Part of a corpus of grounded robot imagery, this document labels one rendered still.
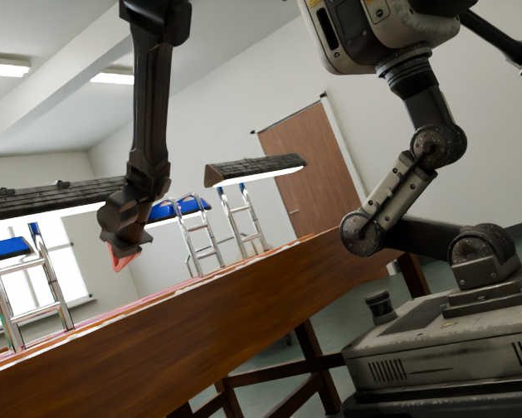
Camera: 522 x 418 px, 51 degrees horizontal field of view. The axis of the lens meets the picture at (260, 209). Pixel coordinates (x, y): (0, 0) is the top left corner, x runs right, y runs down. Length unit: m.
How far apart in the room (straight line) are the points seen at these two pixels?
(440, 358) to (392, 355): 0.12
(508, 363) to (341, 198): 4.98
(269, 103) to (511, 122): 2.62
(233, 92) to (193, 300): 5.79
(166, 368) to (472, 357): 0.65
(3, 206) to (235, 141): 5.64
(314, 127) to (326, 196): 0.78
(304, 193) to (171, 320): 5.33
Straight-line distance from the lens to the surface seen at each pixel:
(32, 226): 1.54
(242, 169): 1.94
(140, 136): 1.04
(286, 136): 6.38
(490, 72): 5.73
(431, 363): 1.35
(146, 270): 8.06
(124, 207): 1.09
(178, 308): 1.09
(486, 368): 1.30
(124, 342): 0.99
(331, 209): 6.21
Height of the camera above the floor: 0.80
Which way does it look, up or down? 3 degrees up
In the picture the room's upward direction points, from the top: 21 degrees counter-clockwise
